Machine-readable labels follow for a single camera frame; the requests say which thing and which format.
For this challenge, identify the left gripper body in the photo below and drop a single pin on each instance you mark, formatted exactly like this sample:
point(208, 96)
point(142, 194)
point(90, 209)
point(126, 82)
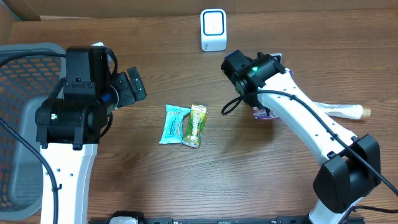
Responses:
point(137, 86)

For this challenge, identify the teal snack packet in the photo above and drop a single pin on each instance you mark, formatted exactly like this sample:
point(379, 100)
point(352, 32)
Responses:
point(173, 127)

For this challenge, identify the green juice pouch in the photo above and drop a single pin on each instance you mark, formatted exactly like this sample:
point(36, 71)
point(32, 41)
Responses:
point(196, 125)

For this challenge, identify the red purple snack packet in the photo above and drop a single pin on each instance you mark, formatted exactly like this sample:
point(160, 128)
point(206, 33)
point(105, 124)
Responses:
point(263, 114)

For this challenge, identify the white tube with gold cap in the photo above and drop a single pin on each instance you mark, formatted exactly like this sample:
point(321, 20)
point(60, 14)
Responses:
point(357, 112)

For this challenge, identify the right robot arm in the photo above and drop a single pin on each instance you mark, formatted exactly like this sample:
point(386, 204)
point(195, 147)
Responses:
point(349, 165)

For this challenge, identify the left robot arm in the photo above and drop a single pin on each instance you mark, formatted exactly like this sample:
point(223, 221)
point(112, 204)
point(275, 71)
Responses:
point(71, 122)

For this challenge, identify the white barcode scanner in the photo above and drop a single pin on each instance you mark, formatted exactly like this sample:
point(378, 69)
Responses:
point(213, 30)

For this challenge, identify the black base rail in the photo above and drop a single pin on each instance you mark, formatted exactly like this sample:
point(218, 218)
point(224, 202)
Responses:
point(124, 216)

